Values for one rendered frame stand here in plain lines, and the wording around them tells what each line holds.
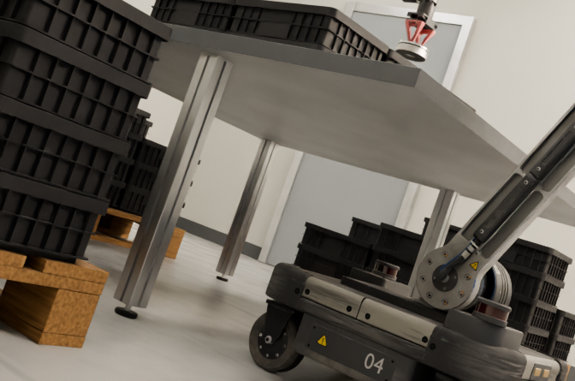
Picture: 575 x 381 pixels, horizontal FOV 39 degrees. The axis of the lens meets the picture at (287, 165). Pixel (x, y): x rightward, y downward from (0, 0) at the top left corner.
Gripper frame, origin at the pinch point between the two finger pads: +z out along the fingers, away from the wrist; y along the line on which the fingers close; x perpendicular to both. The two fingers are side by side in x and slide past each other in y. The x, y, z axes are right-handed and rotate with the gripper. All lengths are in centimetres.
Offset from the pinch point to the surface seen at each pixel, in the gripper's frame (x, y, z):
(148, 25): 39, 129, 48
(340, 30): 8.5, 46.5, 14.8
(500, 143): 62, 39, 36
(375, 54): 7.5, 27.2, 14.1
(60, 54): 40, 143, 59
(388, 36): -211, -253, -95
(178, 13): -55, 52, 16
